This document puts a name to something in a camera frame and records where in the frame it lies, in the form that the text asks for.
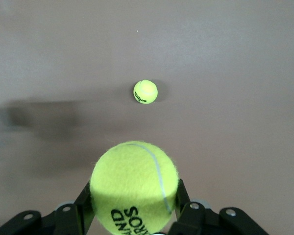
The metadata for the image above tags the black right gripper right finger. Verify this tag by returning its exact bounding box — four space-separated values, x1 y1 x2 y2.
168 178 272 235

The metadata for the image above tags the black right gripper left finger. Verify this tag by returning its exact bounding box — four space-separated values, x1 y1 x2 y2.
0 180 98 235

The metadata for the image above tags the tennis ball Roland Garros print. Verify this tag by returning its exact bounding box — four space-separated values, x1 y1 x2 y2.
90 140 181 235

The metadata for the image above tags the tennis ball Wilson print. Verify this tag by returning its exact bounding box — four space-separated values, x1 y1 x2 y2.
133 79 159 105

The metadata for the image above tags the brown table mat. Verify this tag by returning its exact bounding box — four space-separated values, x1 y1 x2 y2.
0 0 294 235

